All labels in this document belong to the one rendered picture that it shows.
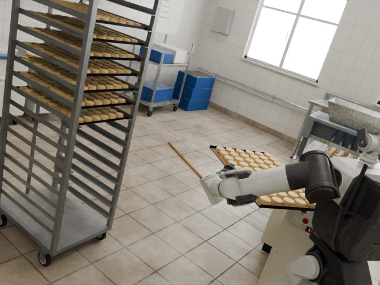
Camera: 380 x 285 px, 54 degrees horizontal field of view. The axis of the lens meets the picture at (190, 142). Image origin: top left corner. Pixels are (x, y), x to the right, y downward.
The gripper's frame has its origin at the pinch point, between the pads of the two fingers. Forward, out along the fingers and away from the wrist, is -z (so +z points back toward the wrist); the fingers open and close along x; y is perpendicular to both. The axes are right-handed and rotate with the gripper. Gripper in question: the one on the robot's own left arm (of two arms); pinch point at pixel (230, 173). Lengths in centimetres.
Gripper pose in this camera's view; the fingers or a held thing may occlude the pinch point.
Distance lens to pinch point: 182.0
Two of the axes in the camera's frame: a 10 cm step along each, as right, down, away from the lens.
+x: 2.6, -9.0, -3.4
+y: -8.6, -3.8, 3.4
